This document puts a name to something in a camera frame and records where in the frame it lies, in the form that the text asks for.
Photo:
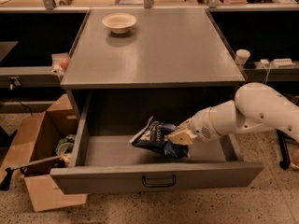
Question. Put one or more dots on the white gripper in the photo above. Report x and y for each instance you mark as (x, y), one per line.
(201, 125)

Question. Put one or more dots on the blue chip bag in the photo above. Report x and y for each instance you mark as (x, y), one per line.
(153, 137)

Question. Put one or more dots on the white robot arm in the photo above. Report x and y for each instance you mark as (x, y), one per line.
(255, 107)

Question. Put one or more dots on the open grey top drawer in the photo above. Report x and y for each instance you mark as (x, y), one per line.
(103, 160)

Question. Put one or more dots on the clear plastic bag with fruit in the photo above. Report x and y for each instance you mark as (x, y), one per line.
(59, 65)

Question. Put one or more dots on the grey cabinet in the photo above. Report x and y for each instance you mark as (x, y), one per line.
(171, 64)

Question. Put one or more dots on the white cup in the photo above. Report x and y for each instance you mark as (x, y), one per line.
(241, 56)

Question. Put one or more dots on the black stand leg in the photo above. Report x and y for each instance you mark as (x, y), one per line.
(285, 162)

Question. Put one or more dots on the white power strip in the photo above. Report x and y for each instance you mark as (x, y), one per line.
(280, 63)

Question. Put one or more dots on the tape roll in box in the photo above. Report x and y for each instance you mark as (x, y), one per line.
(65, 147)

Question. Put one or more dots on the white paper bowl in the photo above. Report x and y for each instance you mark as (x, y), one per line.
(119, 23)

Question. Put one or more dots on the brown cardboard box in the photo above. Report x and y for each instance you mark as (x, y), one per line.
(37, 138)

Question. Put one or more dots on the black drawer handle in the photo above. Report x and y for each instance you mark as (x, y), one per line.
(159, 182)

